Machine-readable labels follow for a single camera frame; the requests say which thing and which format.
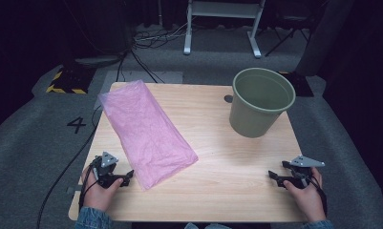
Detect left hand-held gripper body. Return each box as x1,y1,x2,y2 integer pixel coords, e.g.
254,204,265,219
92,151,123,189

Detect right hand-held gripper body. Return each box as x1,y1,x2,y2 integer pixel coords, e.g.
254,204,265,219
285,155,327,190

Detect pink plastic bag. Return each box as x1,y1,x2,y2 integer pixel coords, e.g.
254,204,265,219
97,79,200,192

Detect green plastic bin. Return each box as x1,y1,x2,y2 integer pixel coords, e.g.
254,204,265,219
228,67,297,139

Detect person's left hand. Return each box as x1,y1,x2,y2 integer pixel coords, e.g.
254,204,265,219
80,165,124,213

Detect person's right hand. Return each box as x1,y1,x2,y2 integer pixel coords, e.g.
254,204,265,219
282,167,328,223

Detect person's denim trousers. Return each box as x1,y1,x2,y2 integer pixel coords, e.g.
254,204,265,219
183,222,232,229

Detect black tripod stand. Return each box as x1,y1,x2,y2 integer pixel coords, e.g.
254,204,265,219
264,18,311,58

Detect grey padded column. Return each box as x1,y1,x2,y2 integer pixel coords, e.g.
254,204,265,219
293,0,356,77

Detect left hand-held gripper black cable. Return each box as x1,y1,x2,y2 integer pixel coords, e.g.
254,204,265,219
78,156,101,213

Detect hand-held gripper black cable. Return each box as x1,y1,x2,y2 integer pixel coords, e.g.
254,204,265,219
78,156,101,213
308,176,329,218

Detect right hand-held gripper black cable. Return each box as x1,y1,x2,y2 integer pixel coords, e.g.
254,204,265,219
308,176,329,218

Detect long black floor cable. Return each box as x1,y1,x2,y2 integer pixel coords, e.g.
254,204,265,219
35,104,102,229

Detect grey stand base plate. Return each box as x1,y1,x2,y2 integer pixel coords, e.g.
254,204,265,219
74,55,122,68

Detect bundle of floor cables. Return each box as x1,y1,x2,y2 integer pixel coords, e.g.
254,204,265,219
131,18,193,52

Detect white metal stand frame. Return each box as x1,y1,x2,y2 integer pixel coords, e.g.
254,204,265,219
182,0,266,59

